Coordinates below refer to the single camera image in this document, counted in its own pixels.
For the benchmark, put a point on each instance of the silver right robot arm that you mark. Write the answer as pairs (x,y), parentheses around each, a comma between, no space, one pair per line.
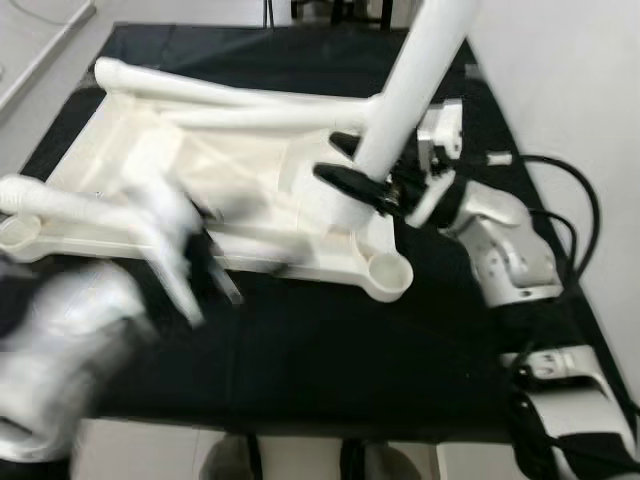
(510,250)

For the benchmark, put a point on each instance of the white plastic table top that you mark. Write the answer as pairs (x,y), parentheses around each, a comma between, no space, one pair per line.
(250,170)

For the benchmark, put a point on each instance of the black wooden stool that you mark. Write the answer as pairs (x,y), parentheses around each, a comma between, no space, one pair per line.
(330,10)

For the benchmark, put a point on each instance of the black cloth table cover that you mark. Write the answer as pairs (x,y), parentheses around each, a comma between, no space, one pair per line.
(330,350)

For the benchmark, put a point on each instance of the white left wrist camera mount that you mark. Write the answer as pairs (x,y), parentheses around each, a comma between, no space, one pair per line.
(165,230)

